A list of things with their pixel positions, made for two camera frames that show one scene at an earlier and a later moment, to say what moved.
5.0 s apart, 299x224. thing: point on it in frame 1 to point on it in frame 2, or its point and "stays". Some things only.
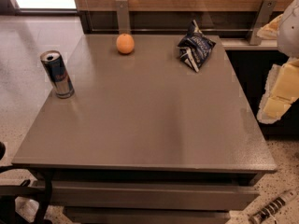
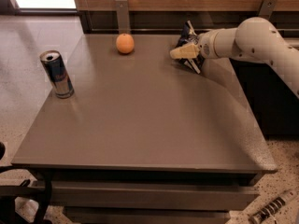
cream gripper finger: [282, 90] to [186, 51]
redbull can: [58, 74] stays
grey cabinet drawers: [94, 197] stays
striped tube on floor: [272, 207] stays
